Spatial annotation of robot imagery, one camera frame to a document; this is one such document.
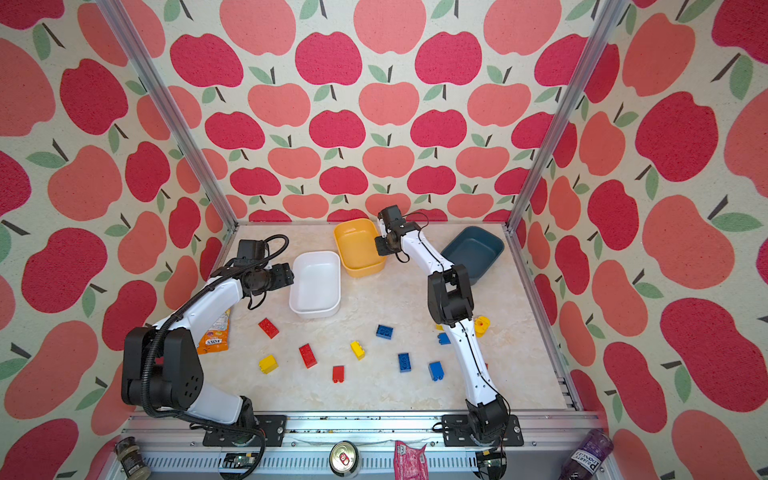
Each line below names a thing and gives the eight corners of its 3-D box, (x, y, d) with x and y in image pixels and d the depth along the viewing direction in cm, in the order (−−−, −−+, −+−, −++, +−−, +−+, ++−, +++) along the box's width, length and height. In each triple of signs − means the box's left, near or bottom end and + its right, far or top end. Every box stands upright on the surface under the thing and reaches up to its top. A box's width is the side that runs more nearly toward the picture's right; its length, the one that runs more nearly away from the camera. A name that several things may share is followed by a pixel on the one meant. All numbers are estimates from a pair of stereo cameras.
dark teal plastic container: (437, 262, 110) (439, 253, 106) (466, 231, 121) (469, 221, 117) (477, 287, 104) (481, 278, 99) (504, 251, 114) (509, 242, 110)
